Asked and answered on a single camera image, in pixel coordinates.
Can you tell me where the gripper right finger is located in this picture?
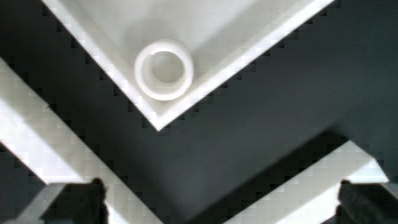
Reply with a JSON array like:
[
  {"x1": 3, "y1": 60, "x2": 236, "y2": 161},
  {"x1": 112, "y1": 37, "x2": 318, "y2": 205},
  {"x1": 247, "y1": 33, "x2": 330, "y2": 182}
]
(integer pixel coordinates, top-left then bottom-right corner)
[{"x1": 335, "y1": 181, "x2": 398, "y2": 224}]

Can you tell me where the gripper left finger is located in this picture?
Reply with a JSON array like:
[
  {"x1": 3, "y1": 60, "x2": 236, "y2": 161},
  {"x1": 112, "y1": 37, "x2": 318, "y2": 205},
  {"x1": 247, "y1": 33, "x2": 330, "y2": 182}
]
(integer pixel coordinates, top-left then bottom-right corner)
[{"x1": 41, "y1": 178, "x2": 108, "y2": 224}]

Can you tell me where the white square table top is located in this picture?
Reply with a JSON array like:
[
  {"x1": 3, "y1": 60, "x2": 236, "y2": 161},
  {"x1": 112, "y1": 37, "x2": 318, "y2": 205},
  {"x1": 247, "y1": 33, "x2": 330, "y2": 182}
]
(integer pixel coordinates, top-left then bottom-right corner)
[{"x1": 41, "y1": 0, "x2": 334, "y2": 129}]

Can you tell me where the white U-shaped obstacle fence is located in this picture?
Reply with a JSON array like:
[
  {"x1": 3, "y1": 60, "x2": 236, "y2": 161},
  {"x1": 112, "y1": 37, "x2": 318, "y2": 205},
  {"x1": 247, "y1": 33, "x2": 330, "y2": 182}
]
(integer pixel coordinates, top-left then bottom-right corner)
[{"x1": 0, "y1": 59, "x2": 398, "y2": 224}]

